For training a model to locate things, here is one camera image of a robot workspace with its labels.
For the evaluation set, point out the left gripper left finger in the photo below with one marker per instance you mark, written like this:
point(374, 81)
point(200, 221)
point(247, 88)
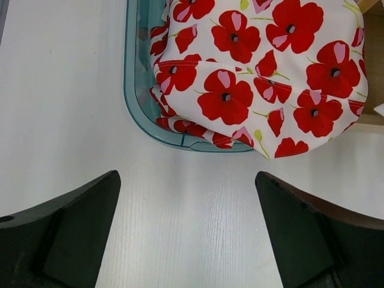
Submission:
point(61, 242)

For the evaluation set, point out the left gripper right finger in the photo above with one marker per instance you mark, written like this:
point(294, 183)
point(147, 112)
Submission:
point(317, 243)

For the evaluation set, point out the white red poppy skirt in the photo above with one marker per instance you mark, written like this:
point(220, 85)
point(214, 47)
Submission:
point(282, 77)

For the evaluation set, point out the wooden clothes rack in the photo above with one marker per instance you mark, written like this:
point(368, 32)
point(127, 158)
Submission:
point(370, 120)

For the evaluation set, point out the white ruffled garment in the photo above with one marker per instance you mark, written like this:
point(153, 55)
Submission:
point(379, 109)

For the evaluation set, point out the teal plastic basin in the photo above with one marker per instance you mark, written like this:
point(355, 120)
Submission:
point(141, 16)

